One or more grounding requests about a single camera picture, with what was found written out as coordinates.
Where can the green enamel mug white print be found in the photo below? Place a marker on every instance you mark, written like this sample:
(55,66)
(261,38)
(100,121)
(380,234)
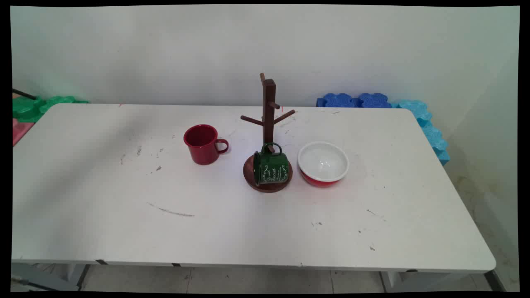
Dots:
(271,167)

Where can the dark wooden mug tree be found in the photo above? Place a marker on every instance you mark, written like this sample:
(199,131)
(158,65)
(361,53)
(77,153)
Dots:
(268,108)

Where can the red bowl white inside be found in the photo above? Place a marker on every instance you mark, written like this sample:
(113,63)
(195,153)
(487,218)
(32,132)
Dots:
(323,163)

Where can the red enamel mug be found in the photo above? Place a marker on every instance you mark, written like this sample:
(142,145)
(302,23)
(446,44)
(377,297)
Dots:
(202,150)

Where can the dark blue foam mat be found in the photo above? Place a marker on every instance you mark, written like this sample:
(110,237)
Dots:
(352,101)

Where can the light blue foam mat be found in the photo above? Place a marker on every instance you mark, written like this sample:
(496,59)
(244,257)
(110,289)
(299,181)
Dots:
(430,134)

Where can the green foam mat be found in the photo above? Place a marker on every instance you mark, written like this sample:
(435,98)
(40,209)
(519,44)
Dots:
(31,108)

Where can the pink foam mat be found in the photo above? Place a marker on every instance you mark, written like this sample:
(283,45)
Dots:
(20,130)

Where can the thin black rod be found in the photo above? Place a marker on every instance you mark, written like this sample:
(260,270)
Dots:
(24,94)

